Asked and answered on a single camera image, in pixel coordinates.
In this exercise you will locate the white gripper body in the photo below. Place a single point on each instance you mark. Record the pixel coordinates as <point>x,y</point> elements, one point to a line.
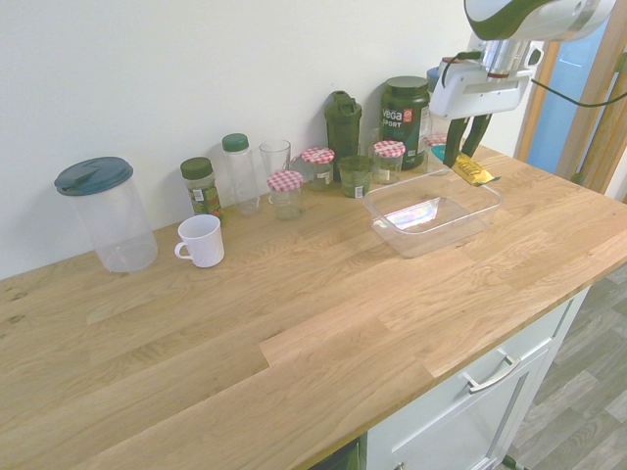
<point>475,93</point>

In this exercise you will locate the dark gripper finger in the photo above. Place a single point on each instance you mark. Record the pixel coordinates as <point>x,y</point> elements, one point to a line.
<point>477,134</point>
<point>454,142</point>

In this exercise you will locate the yellow teal protein bar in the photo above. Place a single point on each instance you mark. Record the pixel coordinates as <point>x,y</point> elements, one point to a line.
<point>472,171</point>

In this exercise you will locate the dark Vega protein tub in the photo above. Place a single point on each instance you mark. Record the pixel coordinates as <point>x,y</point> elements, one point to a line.
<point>405,122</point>

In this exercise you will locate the clear plastic rectangular container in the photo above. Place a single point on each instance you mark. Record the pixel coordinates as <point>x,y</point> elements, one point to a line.
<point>431,215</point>

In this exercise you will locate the clear pitcher with blue lid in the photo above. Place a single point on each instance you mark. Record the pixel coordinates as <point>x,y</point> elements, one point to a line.
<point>432,80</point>

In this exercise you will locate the small green tinted cup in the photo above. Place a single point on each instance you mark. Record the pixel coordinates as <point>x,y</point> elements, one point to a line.
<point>354,176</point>

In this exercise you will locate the dark green shaker bottle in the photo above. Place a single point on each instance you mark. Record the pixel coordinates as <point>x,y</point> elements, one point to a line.
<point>344,129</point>

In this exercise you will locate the clear drinking glass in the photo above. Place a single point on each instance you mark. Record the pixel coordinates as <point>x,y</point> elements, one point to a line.
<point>275,156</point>

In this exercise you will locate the clear bottle with green lid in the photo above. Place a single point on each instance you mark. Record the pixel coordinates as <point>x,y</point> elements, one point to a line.
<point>240,176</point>

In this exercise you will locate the spice jar with dark lid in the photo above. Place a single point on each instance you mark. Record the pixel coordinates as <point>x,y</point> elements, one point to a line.
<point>201,191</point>

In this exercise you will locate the white mug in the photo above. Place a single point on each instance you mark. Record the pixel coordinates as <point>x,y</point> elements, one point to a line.
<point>203,242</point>

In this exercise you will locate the clear pitcher with teal lid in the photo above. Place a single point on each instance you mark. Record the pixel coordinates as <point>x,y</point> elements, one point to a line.
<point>115,220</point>

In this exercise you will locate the wrist camera with red mount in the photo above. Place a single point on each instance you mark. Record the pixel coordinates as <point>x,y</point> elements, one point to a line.
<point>448,61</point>

